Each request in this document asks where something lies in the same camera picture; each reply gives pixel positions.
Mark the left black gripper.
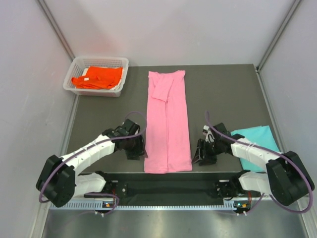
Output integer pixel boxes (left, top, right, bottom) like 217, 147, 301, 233
124, 134, 148, 160

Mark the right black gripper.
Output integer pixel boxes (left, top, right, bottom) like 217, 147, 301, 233
192, 138, 222, 166

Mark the pink t shirt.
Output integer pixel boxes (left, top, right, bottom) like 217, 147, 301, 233
144, 70, 192, 174

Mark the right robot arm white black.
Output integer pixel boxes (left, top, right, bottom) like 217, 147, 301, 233
192, 123, 315, 206

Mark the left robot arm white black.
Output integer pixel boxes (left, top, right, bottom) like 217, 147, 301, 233
36, 119, 145, 207

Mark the folded teal t shirt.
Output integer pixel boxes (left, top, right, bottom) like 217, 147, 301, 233
230, 125, 280, 172

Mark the orange t shirt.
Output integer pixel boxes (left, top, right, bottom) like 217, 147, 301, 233
71, 65, 124, 90

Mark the white plastic laundry basket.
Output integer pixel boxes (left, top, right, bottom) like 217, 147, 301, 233
63, 56, 129, 97

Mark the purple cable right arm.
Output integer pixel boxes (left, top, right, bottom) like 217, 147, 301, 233
204, 110, 313, 215

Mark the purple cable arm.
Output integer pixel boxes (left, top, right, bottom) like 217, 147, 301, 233
204, 110, 313, 215
39, 111, 148, 216

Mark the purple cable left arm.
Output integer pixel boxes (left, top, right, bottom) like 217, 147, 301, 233
39, 111, 148, 216

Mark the slotted white cable duct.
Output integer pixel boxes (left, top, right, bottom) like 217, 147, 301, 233
50, 199, 250, 211

